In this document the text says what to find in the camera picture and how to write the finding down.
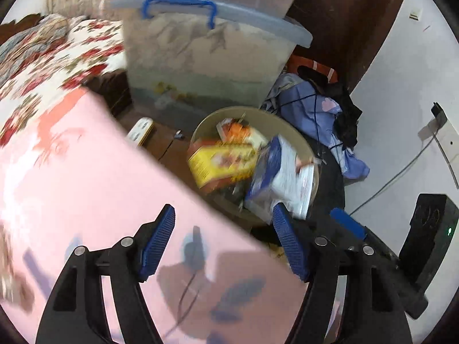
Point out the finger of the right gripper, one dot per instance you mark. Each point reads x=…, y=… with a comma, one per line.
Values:
x=346, y=221

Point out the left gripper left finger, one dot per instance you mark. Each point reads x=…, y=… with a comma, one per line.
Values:
x=75, y=311

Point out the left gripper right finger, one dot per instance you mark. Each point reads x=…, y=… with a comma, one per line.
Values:
x=372, y=311

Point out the blue white carton box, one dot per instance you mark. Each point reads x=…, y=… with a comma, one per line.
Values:
x=280, y=177

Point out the beige round trash bin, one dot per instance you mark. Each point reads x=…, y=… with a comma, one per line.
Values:
x=243, y=125

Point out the pink patterned table cloth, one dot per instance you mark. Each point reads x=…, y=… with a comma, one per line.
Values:
x=71, y=178

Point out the blue clothes pile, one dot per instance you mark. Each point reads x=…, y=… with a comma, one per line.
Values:
x=321, y=117

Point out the yellow snack box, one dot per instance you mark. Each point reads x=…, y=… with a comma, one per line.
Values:
x=215, y=164

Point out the white power strip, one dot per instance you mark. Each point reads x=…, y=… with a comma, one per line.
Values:
x=140, y=131

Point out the dark wooden door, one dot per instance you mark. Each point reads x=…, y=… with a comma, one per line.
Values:
x=347, y=34

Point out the floral bed sheet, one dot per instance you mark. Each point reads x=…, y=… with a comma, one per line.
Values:
x=53, y=64

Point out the folded patterned quilt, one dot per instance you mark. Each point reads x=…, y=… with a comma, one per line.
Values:
x=25, y=47

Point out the dark wooden headboard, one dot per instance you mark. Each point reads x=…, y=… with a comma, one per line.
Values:
x=8, y=30

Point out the clear bin blue handle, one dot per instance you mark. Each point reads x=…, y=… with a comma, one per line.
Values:
x=204, y=52

